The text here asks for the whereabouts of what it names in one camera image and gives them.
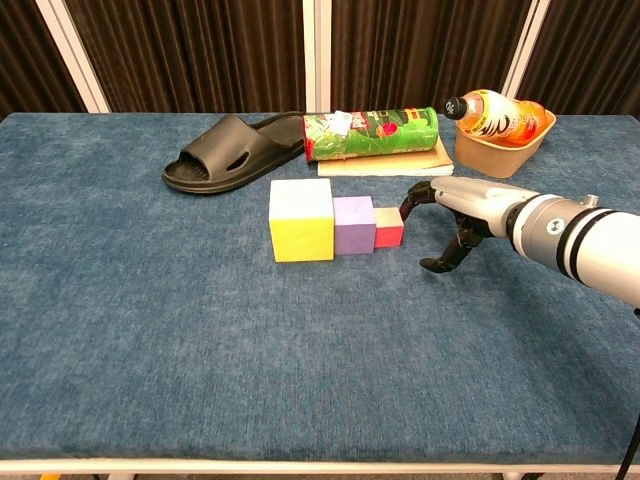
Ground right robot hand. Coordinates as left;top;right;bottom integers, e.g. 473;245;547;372
398;175;526;275

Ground small red foam cube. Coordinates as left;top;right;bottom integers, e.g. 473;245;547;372
373;206;405;249

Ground purple cube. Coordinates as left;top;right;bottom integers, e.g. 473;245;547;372
332;195;377;256

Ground large yellow foam cube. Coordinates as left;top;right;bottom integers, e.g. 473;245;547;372
268;177;335;263

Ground orange paper bowl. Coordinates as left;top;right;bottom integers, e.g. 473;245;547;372
453;108;558;180

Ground kraft paper notebook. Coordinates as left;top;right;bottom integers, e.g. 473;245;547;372
317;137;455;178

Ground orange drink bottle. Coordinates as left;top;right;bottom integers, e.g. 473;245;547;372
444;89;546;149

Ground green chips can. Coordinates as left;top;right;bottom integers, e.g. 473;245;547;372
301;106;440;164

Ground dark brown pleated curtain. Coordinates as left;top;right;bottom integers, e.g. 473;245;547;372
64;0;306;114
517;0;640;116
332;0;536;114
0;0;86;119

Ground black rubber slipper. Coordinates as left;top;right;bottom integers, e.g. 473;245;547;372
161;112;307;195

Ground blue table cloth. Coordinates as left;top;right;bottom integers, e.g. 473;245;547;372
0;112;640;464

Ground white partition post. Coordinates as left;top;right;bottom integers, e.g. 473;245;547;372
34;0;111;114
499;0;554;101
302;0;334;114

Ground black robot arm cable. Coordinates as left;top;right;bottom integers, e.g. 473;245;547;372
619;307;640;480

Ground white table frame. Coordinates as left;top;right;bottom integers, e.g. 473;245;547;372
0;457;640;480

